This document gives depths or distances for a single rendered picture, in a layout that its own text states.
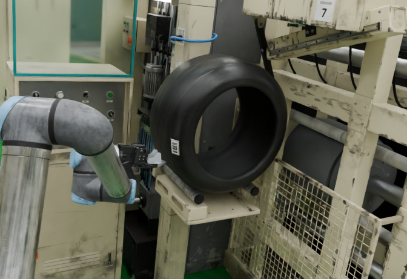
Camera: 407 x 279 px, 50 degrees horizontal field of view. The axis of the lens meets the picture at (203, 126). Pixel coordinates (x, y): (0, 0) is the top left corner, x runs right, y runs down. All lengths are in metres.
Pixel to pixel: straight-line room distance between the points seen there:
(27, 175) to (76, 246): 1.39
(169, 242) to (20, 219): 1.32
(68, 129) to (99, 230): 1.42
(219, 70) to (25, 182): 0.88
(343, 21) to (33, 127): 1.08
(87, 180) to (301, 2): 1.04
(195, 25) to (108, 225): 1.17
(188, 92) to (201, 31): 0.45
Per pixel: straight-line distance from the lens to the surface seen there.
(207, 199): 2.03
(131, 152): 1.69
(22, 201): 1.10
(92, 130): 1.10
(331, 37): 1.80
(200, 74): 1.67
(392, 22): 1.66
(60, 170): 2.24
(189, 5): 1.97
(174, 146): 1.66
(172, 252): 2.37
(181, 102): 1.63
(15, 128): 1.12
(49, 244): 2.42
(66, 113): 1.09
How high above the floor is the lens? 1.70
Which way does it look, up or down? 17 degrees down
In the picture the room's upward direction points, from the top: 7 degrees clockwise
